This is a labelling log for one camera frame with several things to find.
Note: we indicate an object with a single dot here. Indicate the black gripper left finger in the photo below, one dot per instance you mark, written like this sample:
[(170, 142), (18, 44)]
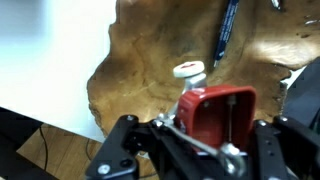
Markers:
[(133, 153)]

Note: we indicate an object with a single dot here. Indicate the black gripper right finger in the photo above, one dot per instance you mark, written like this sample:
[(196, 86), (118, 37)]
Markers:
[(286, 150)]

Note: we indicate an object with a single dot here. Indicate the wooden bowl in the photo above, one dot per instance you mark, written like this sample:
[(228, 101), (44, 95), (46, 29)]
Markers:
[(160, 60)]

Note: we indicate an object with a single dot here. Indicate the blue pen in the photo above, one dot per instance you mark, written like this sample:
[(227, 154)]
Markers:
[(226, 31)]

